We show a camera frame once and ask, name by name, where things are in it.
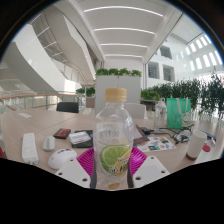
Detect white chair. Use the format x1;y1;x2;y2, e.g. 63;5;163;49
124;102;149;120

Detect white power strip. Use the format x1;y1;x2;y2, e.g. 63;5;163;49
21;132;40;166

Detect clear lidded water bottle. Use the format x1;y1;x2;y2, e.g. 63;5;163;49
153;98;168;132

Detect white mug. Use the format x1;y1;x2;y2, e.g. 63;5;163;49
185;129;208;161

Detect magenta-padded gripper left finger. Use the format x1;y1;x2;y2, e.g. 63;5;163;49
54;147;98;190

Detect black box with white lid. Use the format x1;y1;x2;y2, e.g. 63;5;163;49
69;129;94;149

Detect black office chair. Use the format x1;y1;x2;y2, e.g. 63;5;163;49
55;101;80;114

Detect green tote bag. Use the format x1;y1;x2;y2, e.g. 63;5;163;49
166;97;192;130

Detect colourful printed leaflet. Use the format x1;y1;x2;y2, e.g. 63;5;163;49
137;135;177;153

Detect white paper sheet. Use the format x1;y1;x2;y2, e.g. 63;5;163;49
18;112;33;119

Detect small grey computer mouse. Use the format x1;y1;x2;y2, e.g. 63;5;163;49
42;135;57;152

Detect brown clipboard with papers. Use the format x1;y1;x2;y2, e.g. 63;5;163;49
132;123;151;148

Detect black cable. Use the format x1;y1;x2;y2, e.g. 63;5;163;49
139;123;196;145

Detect clear lime-label drink bottle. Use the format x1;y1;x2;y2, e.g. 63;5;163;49
92;87;135;191

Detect white computer mouse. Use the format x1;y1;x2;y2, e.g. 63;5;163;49
47;148;78;171

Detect wooden planter with plants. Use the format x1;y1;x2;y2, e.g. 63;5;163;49
75;86;96;109

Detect ceiling light strips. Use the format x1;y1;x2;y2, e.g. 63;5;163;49
83;4;164;59

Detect low green shrub planter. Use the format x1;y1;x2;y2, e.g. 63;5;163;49
140;87;162;112

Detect row of tall green plants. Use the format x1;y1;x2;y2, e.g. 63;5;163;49
146;71;224;118

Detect white cabinet topped with plants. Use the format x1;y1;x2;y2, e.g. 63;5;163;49
94;67;143;116

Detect black and red wallet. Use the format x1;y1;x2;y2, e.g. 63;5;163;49
52;128;72;140

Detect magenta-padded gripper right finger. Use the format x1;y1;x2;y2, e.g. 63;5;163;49
126;147;170;190

